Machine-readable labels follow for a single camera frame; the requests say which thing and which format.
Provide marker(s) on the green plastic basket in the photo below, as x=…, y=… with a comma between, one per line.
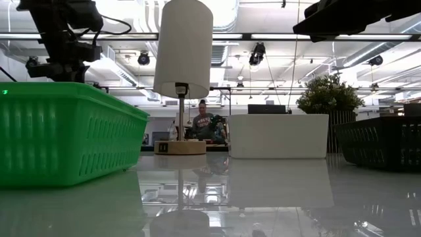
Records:
x=65, y=138

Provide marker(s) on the white plastic bin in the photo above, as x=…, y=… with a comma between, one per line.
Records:
x=278, y=136

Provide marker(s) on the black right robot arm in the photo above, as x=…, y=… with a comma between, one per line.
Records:
x=345, y=18

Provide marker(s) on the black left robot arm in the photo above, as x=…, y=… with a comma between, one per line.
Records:
x=49, y=19

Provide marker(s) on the black ceiling spotlight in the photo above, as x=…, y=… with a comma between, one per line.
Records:
x=376, y=60
x=143, y=59
x=257, y=54

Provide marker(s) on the overhead rig light bar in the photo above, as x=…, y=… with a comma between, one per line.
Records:
x=141, y=37

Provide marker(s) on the white shade wooden base lamp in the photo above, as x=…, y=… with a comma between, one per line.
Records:
x=184, y=49

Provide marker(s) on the person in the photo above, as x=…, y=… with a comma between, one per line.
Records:
x=202, y=125

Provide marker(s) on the black horizontal rig bar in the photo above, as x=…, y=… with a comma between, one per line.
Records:
x=263, y=88

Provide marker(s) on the black computer monitor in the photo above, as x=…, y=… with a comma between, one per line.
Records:
x=412, y=110
x=266, y=109

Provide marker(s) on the green plant in striped pot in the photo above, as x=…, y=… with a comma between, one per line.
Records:
x=325, y=93

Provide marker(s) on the black plastic basket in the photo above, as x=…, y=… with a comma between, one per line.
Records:
x=378, y=145

